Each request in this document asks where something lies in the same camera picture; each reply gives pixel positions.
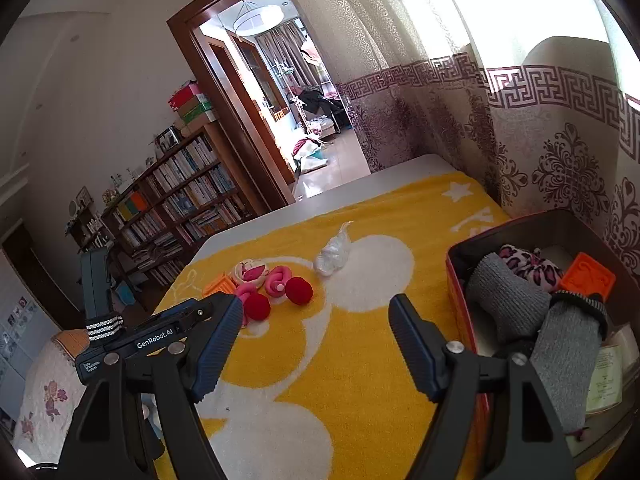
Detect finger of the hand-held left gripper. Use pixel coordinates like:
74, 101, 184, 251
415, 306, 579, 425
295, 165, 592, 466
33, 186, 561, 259
150, 298, 223, 333

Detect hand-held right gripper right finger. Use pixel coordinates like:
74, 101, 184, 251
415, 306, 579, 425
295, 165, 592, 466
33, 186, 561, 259
389, 294, 571, 480

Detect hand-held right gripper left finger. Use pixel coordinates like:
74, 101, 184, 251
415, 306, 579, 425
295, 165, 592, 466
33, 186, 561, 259
62, 293, 246, 480

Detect light orange ribbed cube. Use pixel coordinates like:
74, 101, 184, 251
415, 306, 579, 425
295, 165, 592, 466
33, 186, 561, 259
202, 272, 236, 297

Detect red pom-pom ball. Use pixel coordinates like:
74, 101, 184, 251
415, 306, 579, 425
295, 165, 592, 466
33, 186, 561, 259
289, 276, 313, 306
244, 293, 271, 321

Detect grey knitted sock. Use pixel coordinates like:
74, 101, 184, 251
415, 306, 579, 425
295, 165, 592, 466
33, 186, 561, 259
467, 254, 551, 342

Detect clear plastic bag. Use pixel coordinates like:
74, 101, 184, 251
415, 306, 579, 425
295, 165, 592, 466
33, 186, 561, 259
314, 221, 355, 277

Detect leopard print plush toy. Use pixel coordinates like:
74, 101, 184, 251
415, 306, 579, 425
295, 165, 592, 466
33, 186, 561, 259
500, 245, 566, 293

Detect grey sock with black cuff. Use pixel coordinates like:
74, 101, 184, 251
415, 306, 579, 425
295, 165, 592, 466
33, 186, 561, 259
530, 290, 609, 434

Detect red tin box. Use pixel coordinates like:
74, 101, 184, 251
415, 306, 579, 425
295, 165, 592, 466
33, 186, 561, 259
446, 210, 640, 471

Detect orange cat-embossed rubber cube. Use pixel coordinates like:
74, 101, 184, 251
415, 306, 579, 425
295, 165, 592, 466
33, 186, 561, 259
559, 252, 617, 302

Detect yellow and white blanket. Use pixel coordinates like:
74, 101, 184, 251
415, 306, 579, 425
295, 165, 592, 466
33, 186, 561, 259
150, 170, 606, 480

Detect cream and pink fabric roll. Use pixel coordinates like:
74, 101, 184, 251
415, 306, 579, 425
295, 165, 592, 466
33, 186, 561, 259
230, 258, 271, 291

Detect pink curly tube toy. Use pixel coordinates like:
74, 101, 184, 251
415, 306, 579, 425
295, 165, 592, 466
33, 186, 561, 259
265, 266, 292, 300

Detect floral white quilt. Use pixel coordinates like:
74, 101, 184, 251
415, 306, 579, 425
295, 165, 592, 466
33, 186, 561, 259
12, 330, 88, 461

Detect wooden bookshelf with books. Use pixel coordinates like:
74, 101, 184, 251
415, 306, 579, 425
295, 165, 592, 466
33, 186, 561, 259
100, 125, 261, 291

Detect brown cardboard box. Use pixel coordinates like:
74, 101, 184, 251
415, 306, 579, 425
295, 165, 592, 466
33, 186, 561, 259
172, 112, 218, 137

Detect paper leaflets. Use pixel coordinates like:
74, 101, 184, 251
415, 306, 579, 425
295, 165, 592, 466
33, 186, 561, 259
587, 327, 640, 413

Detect green cardboard box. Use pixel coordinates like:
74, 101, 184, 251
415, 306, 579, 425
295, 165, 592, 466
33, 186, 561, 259
177, 100, 216, 126

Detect patterned beige curtain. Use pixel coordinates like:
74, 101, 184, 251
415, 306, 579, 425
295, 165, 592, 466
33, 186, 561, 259
295, 0, 640, 291

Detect pile of clothes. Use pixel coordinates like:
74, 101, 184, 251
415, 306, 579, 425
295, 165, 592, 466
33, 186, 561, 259
295, 85, 346, 131

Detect grey-brown room curtain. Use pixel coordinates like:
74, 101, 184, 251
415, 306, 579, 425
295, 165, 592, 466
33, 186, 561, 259
257, 22, 321, 91

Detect round ceiling lamp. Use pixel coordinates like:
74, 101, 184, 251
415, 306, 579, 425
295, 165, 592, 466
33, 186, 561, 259
234, 4, 283, 37

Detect picture frame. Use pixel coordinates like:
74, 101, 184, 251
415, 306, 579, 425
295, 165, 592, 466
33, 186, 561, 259
155, 126, 182, 150

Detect wooden door frame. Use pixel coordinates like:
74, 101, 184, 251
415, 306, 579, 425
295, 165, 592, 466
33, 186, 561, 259
167, 0, 311, 216

